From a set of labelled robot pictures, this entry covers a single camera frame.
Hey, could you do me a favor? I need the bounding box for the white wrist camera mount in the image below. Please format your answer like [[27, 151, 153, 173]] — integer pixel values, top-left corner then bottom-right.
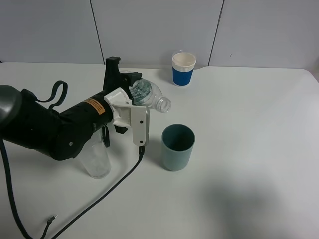
[[104, 88, 150, 146]]

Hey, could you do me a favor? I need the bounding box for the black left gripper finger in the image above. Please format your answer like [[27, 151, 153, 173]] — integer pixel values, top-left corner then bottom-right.
[[120, 71, 142, 87], [103, 56, 122, 91]]

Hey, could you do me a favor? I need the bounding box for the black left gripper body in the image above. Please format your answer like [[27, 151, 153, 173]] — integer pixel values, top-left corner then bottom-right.
[[59, 82, 133, 136]]

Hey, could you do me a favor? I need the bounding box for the teal green plastic cup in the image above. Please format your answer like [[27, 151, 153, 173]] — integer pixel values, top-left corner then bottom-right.
[[161, 124, 195, 171]]

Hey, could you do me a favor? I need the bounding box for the clear bottle with green label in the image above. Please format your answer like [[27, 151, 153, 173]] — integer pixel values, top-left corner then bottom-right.
[[129, 79, 171, 113]]

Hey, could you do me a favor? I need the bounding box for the tall clear drinking glass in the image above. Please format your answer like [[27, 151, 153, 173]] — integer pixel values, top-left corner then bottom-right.
[[77, 130, 111, 179]]

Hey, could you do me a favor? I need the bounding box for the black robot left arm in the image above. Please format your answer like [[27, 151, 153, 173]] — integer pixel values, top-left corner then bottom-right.
[[0, 57, 142, 161]]

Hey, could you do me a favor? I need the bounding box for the black thin loose cable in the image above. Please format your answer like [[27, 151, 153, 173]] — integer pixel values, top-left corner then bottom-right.
[[0, 80, 69, 239]]

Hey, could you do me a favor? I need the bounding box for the blue and white paper cup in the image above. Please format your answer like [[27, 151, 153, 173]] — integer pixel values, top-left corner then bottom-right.
[[172, 51, 197, 87]]

